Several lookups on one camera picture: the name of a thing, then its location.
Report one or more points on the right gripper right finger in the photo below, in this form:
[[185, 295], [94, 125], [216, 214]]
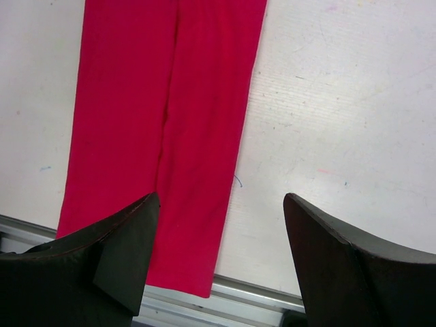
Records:
[[349, 277]]

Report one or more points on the crimson pink t shirt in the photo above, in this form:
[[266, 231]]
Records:
[[160, 105]]

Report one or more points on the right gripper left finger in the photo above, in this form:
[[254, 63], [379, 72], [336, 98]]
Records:
[[92, 277]]

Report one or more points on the aluminium mounting rail frame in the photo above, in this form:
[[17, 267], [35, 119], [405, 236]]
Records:
[[232, 303]]

